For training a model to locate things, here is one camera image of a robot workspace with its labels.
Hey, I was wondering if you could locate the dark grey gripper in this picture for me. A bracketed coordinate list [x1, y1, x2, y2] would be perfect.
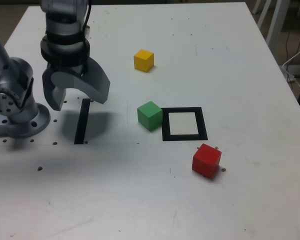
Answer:
[41, 56, 111, 111]

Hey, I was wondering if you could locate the yellow cube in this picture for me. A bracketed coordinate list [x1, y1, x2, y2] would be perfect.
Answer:
[133, 49, 155, 73]

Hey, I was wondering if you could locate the green cube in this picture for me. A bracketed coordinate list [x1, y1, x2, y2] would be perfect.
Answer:
[136, 101, 164, 132]

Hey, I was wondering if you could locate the red cube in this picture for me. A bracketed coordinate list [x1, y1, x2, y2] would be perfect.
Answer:
[191, 143, 222, 179]

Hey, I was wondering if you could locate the black tape square outline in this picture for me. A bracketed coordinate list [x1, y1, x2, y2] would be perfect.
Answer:
[160, 106, 209, 142]

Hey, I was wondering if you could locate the black tape strip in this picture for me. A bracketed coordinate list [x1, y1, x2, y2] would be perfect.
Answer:
[73, 98, 91, 145]

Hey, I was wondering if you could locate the white furniture leg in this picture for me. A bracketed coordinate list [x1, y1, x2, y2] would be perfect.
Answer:
[265, 0, 292, 49]
[251, 0, 263, 15]
[256, 0, 273, 29]

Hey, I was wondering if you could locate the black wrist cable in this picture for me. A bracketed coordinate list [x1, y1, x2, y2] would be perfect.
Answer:
[82, 0, 93, 75]

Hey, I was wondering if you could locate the thin black cable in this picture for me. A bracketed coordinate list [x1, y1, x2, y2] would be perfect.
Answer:
[285, 29, 292, 83]

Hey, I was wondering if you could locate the white cable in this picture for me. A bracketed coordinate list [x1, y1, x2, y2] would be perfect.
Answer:
[281, 41, 300, 94]

